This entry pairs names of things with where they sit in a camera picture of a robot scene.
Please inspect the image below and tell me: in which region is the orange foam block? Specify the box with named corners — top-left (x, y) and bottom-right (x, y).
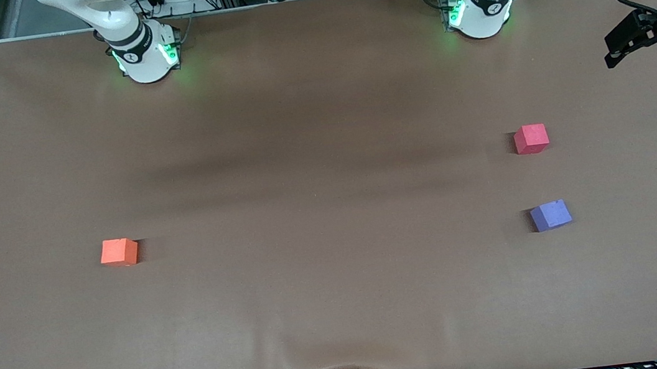
top-left (98, 236), bottom-right (141, 269)

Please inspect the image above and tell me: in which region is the red foam block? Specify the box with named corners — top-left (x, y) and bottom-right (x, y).
top-left (512, 123), bottom-right (551, 156)

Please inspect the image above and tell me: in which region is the brown table mat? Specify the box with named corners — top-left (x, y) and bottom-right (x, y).
top-left (0, 0), bottom-right (657, 369)

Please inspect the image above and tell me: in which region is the purple foam block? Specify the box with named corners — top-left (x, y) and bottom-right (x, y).
top-left (528, 197), bottom-right (574, 233)

